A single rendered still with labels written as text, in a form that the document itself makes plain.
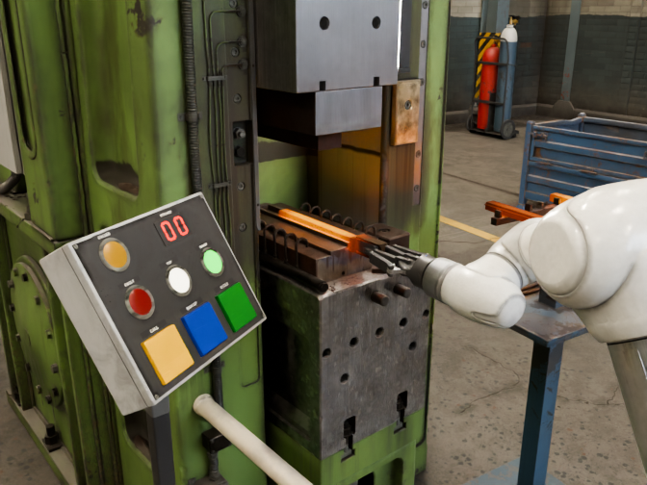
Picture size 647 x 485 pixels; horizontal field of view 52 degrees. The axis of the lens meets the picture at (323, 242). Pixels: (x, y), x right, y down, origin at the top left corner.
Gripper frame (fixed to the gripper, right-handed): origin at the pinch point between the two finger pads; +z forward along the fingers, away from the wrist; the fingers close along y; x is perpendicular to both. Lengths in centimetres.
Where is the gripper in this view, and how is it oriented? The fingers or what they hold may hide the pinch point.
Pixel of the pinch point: (370, 247)
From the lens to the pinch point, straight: 158.5
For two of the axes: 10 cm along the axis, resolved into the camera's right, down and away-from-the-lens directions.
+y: 7.8, -2.1, 5.9
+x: 0.3, -9.3, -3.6
